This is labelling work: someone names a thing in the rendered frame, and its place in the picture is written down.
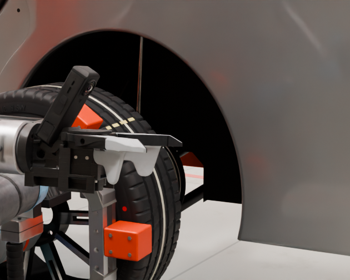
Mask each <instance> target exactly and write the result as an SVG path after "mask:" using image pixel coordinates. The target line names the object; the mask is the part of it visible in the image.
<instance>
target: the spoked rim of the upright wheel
mask: <svg viewBox="0 0 350 280"><path fill-rule="evenodd" d="M51 209H52V212H53V218H52V220H51V222H50V223H49V224H43V233H42V234H41V236H40V238H39V239H38V240H37V242H36V243H35V245H34V246H33V247H32V248H30V249H29V250H27V251H25V252H23V263H24V267H23V269H24V280H89V279H85V278H77V277H72V276H69V275H67V274H66V273H65V271H64V268H63V265H62V262H61V260H60V257H59V255H58V252H57V250H56V247H55V245H54V241H56V240H58V241H60V242H61V243H62V244H63V245H64V246H66V247H67V248H68V249H69V250H70V251H72V252H73V253H74V254H75V255H77V256H78V257H79V258H80V259H81V260H83V261H84V262H85V263H87V264H88V265H89V253H88V252H87V251H86V250H85V249H83V248H82V247H81V246H80V245H78V244H77V243H76V242H75V241H74V240H72V239H71V238H70V237H68V236H67V235H66V234H65V233H66V231H67V229H68V227H69V225H70V224H73V225H87V226H88V225H89V221H88V219H83V218H77V217H88V211H80V210H69V205H68V203H67V201H65V202H63V203H61V204H59V205H56V206H54V207H52V208H51ZM50 231H52V234H50ZM35 247H40V248H41V251H42V254H43V256H44V259H45V262H44V261H43V260H42V259H40V258H39V257H38V256H37V255H36V254H35ZM7 276H8V275H7V261H5V262H3V263H0V280H7Z"/></svg>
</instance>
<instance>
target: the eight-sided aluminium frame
mask: <svg viewBox="0 0 350 280"><path fill-rule="evenodd" d="M4 119H6V120H15V121H29V122H31V123H42V121H43V119H44V118H32V117H19V116H5V115H0V120H4ZM82 194H83V195H84V196H85V197H86V199H87V200H88V221H89V275H90V279H89V280H116V279H117V269H118V268H117V267H116V258H112V257H106V256H105V255H104V229H105V228H106V227H108V226H110V225H112V224H114V223H115V222H116V202H117V201H116V191H115V189H114V188H103V190H102V191H95V194H93V193H82Z"/></svg>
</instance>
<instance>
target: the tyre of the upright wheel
mask: <svg viewBox="0 0 350 280"><path fill-rule="evenodd" d="M60 89H61V87H60V88H59V87H52V86H36V87H28V88H22V89H17V90H13V91H8V92H3V93H0V115H5V116H19V117H32V118H44V117H45V116H46V114H47V112H48V110H49V109H50V107H51V105H52V103H53V101H54V100H55V98H56V96H57V94H58V92H59V91H60ZM89 96H91V97H93V98H94V99H96V100H98V101H100V102H101V103H103V104H104V105H105V106H107V107H108V108H110V109H111V110H112V111H113V112H114V113H116V114H117V115H118V116H119V117H120V118H121V119H122V120H123V121H121V120H120V119H118V118H117V117H116V116H115V115H114V114H113V113H112V112H111V111H109V110H108V109H107V108H105V107H104V106H103V105H101V104H100V103H98V102H96V101H95V100H93V99H91V98H89V97H88V99H87V100H86V102H85V105H87V106H88V107H89V108H90V109H91V110H92V111H93V112H95V113H96V114H97V115H98V116H100V117H101V118H102V119H103V123H102V124H101V126H100V127H99V129H104V130H111V131H112V132H119V133H131V132H130V130H129V129H128V128H127V127H126V126H125V125H124V124H125V123H126V124H127V125H128V126H129V127H130V129H131V130H132V131H133V132H134V133H142V134H156V133H155V131H154V130H151V126H150V125H149V124H148V123H147V121H146V120H145V121H144V120H143V117H142V116H141V115H140V114H139V113H138V112H135V110H134V109H133V108H132V107H131V106H130V105H128V104H126V103H125V101H123V100H121V99H120V98H118V97H117V96H114V95H113V94H111V93H109V92H106V91H105V90H103V89H100V88H98V87H95V88H94V90H93V91H92V93H91V94H90V95H89ZM168 158H169V155H168V153H167V151H166V149H165V148H163V146H161V148H160V150H159V154H158V157H157V160H156V163H155V166H154V168H155V171H156V174H157V177H158V179H159V183H160V186H161V190H162V195H163V201H164V210H165V219H166V227H165V236H164V245H163V250H162V254H161V258H160V261H159V264H158V267H157V269H156V272H155V274H154V276H153V278H152V280H160V278H161V277H162V276H163V274H164V273H165V271H166V269H167V267H168V266H169V264H170V262H171V259H172V257H173V255H174V252H175V249H176V246H177V241H178V237H179V229H180V226H181V220H180V219H181V211H180V210H181V202H180V201H179V200H180V193H179V192H178V190H179V186H178V182H177V180H176V179H175V178H176V174H175V171H174V170H173V169H172V168H173V165H172V162H171V160H170V159H168ZM114 189H115V191H116V201H117V202H116V222H117V221H127V222H135V223H143V224H150V225H151V226H152V252H151V253H150V254H148V255H146V256H145V257H143V258H142V259H140V260H139V261H130V260H126V259H119V258H116V267H117V268H118V269H117V279H116V280H150V278H151V277H152V275H153V273H154V270H155V268H156V266H157V263H158V259H159V255H160V251H161V247H162V240H163V208H162V202H161V195H160V191H159V188H158V183H157V180H156V177H155V175H154V171H153V172H152V173H151V174H150V175H148V176H140V175H139V174H138V173H137V171H136V168H135V166H134V164H133V162H132V161H126V160H123V164H122V168H121V172H120V175H119V179H118V182H117V183H116V184H114Z"/></svg>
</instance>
